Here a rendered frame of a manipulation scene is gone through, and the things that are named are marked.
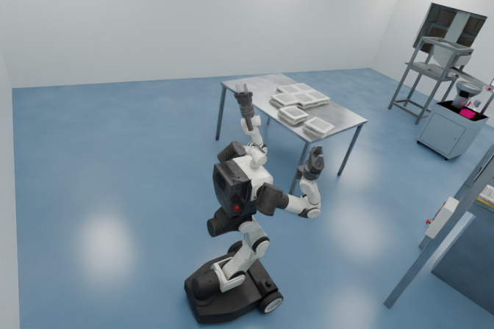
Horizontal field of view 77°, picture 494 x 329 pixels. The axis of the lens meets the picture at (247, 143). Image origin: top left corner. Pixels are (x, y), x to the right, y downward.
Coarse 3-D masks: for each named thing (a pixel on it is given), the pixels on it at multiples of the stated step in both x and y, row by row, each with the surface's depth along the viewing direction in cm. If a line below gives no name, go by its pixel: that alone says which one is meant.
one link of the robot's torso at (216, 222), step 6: (222, 210) 192; (216, 216) 192; (222, 216) 190; (234, 216) 187; (240, 216) 188; (246, 216) 192; (210, 222) 188; (216, 222) 188; (222, 222) 188; (228, 222) 186; (234, 222) 188; (210, 228) 190; (216, 228) 186; (222, 228) 187; (228, 228) 189; (234, 228) 193; (210, 234) 191; (216, 234) 187
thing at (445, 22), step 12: (432, 12) 740; (444, 12) 719; (456, 12) 699; (468, 12) 680; (432, 24) 744; (444, 24) 723; (456, 24) 703; (468, 24) 683; (480, 24) 665; (420, 36) 772; (432, 36) 749; (444, 36) 727; (456, 36) 707; (468, 36) 687; (420, 48) 776
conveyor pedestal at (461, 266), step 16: (480, 224) 262; (464, 240) 275; (480, 240) 266; (448, 256) 289; (464, 256) 279; (480, 256) 270; (432, 272) 304; (448, 272) 293; (464, 272) 283; (480, 272) 274; (464, 288) 287; (480, 288) 278; (480, 304) 282
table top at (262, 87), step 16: (240, 80) 406; (256, 80) 416; (272, 80) 426; (288, 80) 438; (256, 96) 372; (272, 112) 343; (320, 112) 365; (336, 112) 373; (352, 112) 382; (288, 128) 321; (336, 128) 339
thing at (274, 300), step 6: (270, 294) 235; (276, 294) 236; (264, 300) 234; (270, 300) 232; (276, 300) 240; (282, 300) 244; (264, 306) 232; (270, 306) 240; (276, 306) 244; (264, 312) 237
